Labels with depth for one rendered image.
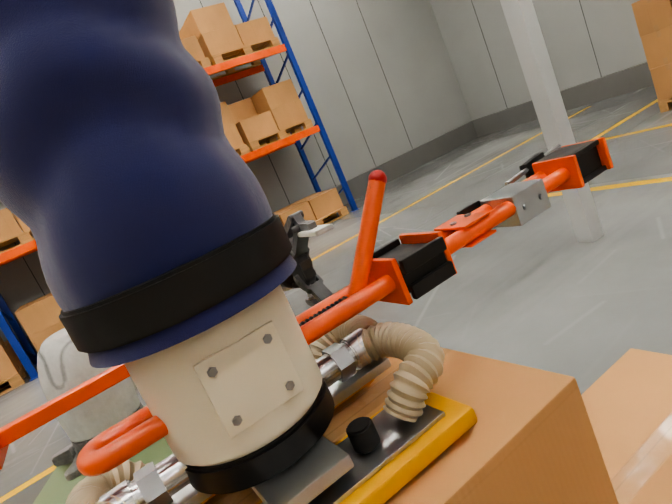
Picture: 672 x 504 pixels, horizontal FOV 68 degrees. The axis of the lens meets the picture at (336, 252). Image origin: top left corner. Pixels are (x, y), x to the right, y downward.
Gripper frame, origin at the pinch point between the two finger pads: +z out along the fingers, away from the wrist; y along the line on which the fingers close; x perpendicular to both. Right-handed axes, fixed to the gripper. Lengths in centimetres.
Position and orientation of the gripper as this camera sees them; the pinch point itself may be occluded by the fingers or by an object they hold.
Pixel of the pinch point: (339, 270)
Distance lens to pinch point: 76.3
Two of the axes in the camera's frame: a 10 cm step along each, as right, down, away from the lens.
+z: 4.8, 0.0, -8.8
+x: -7.9, 4.3, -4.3
